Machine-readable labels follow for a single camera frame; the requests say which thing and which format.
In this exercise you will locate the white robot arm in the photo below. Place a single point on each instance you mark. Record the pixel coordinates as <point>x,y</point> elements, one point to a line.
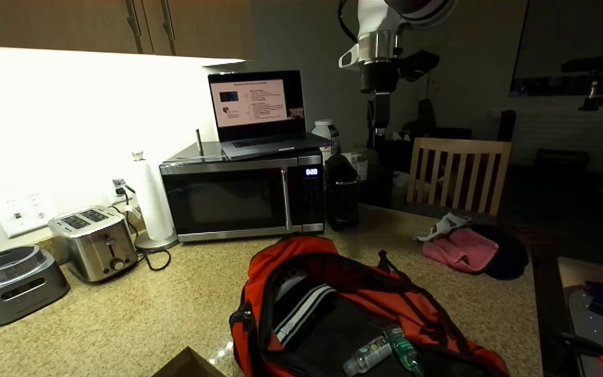
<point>378,55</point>

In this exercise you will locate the grey round appliance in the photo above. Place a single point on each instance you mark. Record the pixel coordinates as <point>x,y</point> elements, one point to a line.
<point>30,279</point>

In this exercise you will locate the green packet in bag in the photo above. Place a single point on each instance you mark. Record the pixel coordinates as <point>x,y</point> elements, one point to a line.
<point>404,351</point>

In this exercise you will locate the white sock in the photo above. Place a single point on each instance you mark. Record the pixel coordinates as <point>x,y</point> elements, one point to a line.
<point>442,227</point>

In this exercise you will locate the wooden upper cabinets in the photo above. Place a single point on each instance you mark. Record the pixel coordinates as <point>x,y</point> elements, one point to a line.
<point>186,28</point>

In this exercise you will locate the open laptop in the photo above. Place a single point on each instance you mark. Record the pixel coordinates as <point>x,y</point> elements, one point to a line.
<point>260,113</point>

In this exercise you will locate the tray with tools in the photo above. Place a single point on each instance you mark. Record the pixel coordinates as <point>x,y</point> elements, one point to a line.
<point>582,303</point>

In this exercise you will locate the stainless steel microwave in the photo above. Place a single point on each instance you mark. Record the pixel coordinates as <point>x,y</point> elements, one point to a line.
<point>216,199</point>

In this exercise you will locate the silver toaster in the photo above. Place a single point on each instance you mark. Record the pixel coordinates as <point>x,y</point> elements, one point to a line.
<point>97,241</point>

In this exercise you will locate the pink cloth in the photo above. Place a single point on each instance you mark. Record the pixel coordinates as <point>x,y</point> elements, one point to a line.
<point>461,250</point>

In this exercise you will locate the white paper towel roll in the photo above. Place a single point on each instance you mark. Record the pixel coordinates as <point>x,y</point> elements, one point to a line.
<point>158,229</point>

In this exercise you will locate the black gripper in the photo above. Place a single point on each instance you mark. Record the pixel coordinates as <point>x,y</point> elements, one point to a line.
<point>380,81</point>

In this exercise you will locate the red black backpack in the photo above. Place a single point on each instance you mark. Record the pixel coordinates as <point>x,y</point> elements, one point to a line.
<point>306,309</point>

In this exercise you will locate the wooden chair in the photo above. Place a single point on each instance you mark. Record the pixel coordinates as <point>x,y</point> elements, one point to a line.
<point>459,174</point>

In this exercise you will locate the brown box corner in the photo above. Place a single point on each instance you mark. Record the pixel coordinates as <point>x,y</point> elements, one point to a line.
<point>186,363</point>

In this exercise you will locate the white wall outlet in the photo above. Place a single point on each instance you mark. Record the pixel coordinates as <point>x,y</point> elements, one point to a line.
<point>24,212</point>

